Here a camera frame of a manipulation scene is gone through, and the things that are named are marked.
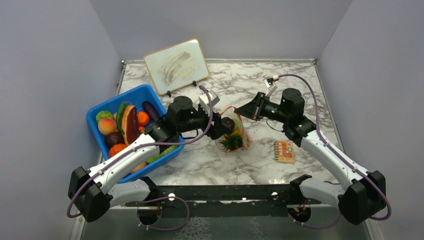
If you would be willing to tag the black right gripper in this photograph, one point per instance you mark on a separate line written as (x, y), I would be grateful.
(254, 109)

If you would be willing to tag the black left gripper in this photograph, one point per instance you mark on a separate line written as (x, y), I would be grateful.
(218, 128)

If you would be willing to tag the dark purple toy plum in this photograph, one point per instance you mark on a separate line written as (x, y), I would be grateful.
(228, 125)

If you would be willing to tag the toy pineapple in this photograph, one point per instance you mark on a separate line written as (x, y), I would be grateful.
(232, 142)

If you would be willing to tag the clear orange-zip bag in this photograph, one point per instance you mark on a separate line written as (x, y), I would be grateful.
(229, 112)

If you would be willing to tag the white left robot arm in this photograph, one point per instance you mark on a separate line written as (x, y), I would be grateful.
(90, 189)

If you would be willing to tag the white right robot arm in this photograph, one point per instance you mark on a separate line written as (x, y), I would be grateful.
(359, 194)

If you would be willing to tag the small orange notebook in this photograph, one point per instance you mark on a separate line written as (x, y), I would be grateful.
(284, 152)

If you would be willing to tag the green toy starfruit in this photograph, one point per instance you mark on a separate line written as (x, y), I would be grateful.
(153, 159)

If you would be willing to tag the purple toy eggplant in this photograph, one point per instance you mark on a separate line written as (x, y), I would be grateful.
(151, 111)

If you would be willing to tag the orange toy tangerine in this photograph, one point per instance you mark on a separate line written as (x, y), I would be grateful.
(143, 118)

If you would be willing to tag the white drawing board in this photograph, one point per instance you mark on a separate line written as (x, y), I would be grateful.
(177, 66)

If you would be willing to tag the orange toy peach front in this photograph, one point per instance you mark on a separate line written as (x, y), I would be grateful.
(139, 167)

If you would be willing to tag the blue plastic basket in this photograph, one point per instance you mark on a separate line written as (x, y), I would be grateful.
(134, 97)

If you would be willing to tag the green toy pepper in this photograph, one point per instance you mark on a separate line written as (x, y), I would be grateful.
(119, 117)

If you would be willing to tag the small orange toy pumpkin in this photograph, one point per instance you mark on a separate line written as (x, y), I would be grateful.
(115, 149)

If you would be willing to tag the dark red toy fruit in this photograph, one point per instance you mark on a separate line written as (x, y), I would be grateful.
(113, 139)

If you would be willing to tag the small green toy cabbage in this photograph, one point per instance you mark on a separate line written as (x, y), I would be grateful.
(104, 114)

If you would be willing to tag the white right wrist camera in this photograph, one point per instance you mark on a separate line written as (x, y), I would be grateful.
(270, 83)

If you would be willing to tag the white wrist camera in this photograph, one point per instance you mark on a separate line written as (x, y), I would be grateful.
(208, 100)
(270, 83)

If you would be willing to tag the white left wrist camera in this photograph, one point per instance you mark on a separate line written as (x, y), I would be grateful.
(208, 100)

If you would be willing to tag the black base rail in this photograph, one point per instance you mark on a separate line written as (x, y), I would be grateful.
(214, 201)

